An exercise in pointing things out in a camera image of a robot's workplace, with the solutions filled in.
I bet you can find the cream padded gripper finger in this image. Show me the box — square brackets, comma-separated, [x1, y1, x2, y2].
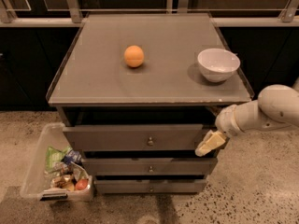
[195, 130, 226, 157]

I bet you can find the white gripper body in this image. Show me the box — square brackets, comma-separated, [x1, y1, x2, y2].
[215, 105, 241, 137]

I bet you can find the grey top drawer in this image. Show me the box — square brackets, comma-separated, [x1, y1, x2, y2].
[63, 124, 207, 152]

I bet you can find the grey drawer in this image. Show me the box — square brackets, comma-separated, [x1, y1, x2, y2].
[82, 158, 218, 176]
[63, 124, 207, 152]
[94, 179, 206, 194]

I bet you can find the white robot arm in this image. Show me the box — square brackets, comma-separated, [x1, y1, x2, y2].
[195, 85, 299, 157]

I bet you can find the grey drawer cabinet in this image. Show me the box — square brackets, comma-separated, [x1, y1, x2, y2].
[47, 23, 253, 182]

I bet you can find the grey middle drawer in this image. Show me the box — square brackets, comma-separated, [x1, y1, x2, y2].
[82, 158, 218, 176]

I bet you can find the grey bottom drawer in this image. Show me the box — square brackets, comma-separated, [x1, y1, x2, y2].
[94, 179, 206, 194]

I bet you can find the white ceramic bowl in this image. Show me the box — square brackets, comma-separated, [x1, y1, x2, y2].
[197, 49, 240, 83]

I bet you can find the orange fruit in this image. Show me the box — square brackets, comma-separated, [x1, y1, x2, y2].
[124, 46, 144, 68]

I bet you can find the blue snack packet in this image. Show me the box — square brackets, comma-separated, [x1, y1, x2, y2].
[62, 150, 81, 165]

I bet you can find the red apple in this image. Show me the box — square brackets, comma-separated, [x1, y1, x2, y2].
[75, 179, 88, 190]

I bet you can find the brown wrapped snack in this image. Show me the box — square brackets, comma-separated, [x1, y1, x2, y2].
[50, 175, 75, 191]

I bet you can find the green snack packet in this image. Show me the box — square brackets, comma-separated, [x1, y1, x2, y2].
[45, 146, 70, 173]

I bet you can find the clear plastic bin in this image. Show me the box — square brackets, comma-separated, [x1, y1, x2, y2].
[20, 123, 94, 202]

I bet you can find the metal railing frame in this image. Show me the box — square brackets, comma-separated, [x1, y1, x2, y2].
[1, 0, 299, 28]

